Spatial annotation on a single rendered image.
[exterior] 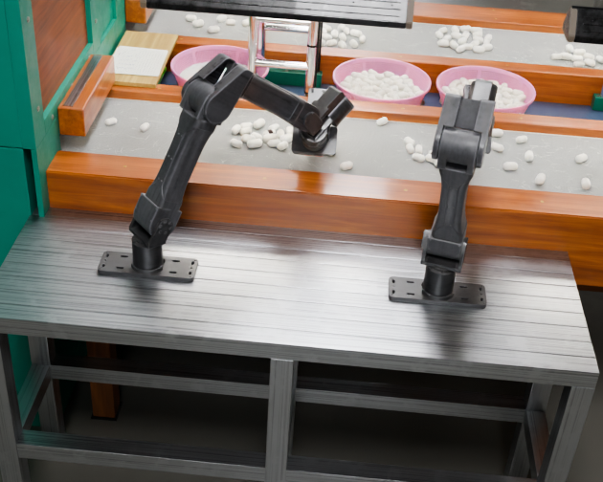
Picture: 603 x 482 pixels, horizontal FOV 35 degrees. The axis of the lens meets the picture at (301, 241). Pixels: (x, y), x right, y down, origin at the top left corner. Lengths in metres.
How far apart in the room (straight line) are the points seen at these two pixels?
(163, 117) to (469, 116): 0.92
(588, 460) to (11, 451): 1.46
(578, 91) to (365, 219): 0.95
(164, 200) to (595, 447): 1.41
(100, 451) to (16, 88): 0.78
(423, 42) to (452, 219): 1.19
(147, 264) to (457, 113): 0.69
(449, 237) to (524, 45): 1.25
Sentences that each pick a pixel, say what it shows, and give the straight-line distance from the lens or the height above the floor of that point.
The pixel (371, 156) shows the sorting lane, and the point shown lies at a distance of 2.30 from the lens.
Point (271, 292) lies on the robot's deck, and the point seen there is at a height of 0.67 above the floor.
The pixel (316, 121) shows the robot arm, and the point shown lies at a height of 0.92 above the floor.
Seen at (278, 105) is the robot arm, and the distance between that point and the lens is 1.98.
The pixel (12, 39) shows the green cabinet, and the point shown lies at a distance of 2.01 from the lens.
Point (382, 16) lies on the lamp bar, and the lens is 2.22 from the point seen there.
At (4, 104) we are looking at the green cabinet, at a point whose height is 0.94.
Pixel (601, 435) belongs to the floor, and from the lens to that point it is 2.77.
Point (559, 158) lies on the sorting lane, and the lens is 2.42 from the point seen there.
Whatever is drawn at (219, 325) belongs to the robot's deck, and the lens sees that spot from 1.87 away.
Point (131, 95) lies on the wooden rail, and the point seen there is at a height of 0.75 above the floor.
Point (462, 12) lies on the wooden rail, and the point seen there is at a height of 0.77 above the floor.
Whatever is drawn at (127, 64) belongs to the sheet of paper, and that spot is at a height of 0.78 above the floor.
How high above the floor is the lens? 1.87
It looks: 35 degrees down
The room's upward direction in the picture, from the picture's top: 4 degrees clockwise
